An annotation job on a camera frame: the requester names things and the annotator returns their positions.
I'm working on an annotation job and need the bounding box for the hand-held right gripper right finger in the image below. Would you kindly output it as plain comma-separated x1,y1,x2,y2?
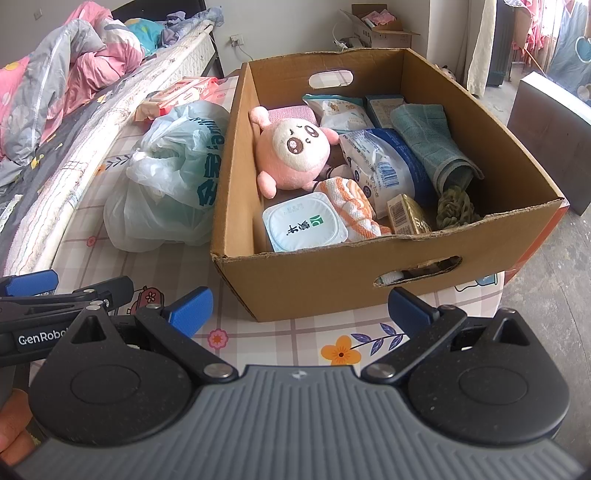
362,286,532,384

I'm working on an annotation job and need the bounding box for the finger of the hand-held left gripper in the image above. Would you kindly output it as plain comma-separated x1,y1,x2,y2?
0,271,60,297
0,276,136,324

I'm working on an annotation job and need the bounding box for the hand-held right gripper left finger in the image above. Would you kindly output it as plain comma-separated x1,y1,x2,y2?
69,285,237,384

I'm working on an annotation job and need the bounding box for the brown cardboard box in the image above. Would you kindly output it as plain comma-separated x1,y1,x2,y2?
210,47,566,323

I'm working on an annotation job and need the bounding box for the light blue towel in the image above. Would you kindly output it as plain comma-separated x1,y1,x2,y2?
390,103,485,186

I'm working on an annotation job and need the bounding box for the white blue tissue packet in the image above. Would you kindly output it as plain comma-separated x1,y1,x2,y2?
302,93,376,136

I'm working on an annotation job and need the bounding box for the person's left hand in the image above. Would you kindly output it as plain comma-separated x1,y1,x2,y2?
0,387,41,457

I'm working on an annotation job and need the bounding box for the grey patterned bed sheet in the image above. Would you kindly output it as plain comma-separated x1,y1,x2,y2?
0,55,158,278

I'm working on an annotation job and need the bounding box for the gold foil packet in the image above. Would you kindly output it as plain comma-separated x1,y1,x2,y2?
386,194,433,236

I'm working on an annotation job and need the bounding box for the green bath pouf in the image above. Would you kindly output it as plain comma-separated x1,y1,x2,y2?
435,184,483,230

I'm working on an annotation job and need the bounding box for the orange white striped towel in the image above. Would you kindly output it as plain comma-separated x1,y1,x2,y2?
313,178,393,243

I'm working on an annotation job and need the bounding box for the translucent plastic bag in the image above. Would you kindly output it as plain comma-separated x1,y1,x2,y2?
104,100,232,253

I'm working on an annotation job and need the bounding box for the white plastic tub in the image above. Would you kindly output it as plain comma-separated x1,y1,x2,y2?
262,191,348,254

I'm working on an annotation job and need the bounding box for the white blue wipes packet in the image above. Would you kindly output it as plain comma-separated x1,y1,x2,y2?
338,128,437,219

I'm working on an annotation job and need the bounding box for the pink plush toy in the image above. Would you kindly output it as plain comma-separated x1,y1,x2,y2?
248,106,341,195

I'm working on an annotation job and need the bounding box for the teal tissue box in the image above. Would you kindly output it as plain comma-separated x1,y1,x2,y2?
365,95,408,130

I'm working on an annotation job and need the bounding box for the red wet wipes pack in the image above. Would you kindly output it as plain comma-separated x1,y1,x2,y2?
135,76,220,121

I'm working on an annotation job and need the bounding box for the dark brown cabinet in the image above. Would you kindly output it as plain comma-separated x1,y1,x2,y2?
506,71,591,217

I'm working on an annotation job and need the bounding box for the pink grey quilt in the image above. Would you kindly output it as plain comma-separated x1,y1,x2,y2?
0,0,146,185

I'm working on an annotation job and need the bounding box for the pink towel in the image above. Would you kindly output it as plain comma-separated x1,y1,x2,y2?
267,105,320,126

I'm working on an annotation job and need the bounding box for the white bed mattress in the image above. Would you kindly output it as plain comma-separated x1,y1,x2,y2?
0,21,220,278

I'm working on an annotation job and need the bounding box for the cyan pillow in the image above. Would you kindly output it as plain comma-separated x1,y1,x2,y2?
126,21,166,58

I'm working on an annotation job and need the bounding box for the beige curtain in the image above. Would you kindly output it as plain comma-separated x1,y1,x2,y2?
426,0,498,99

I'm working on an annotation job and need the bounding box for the large printed carton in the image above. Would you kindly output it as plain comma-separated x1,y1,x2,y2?
351,4,422,48

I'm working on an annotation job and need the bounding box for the dark ribbed cabinet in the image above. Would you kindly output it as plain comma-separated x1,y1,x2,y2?
485,0,517,89

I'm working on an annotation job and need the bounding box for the purple blue cloth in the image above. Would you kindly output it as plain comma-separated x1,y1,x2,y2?
159,7,226,47

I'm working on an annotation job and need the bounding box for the blue cloth with circles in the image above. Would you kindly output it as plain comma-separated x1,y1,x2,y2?
549,0,591,100

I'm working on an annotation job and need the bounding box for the pink hanging cloth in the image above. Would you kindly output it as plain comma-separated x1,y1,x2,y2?
510,0,557,49

